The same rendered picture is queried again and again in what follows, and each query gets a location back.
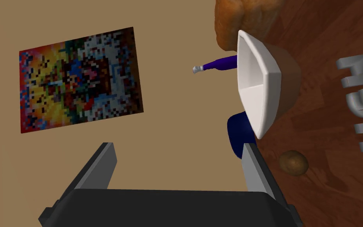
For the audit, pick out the white square bowl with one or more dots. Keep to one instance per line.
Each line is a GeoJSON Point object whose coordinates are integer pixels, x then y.
{"type": "Point", "coordinates": [257, 85]}

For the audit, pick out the dark blue mug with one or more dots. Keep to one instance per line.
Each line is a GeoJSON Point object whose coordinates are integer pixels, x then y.
{"type": "Point", "coordinates": [239, 132]}

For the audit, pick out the grey block letters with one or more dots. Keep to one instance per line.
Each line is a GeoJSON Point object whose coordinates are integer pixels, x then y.
{"type": "Point", "coordinates": [362, 104]}

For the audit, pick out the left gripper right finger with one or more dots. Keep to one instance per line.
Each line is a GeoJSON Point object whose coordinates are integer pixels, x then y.
{"type": "Point", "coordinates": [257, 171]}

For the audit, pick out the brown bread loaf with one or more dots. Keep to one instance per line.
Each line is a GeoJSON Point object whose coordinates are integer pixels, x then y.
{"type": "Point", "coordinates": [241, 22]}

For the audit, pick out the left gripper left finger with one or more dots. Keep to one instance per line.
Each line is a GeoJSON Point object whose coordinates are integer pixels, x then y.
{"type": "Point", "coordinates": [98, 170]}

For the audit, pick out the colourful pixelated wall picture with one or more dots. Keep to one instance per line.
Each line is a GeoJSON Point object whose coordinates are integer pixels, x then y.
{"type": "Point", "coordinates": [80, 80]}

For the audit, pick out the purple bottle with silver cap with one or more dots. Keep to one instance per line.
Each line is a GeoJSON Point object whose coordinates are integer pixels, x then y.
{"type": "Point", "coordinates": [219, 64]}

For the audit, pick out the brown potato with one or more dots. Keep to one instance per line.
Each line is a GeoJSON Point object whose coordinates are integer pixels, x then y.
{"type": "Point", "coordinates": [293, 162]}

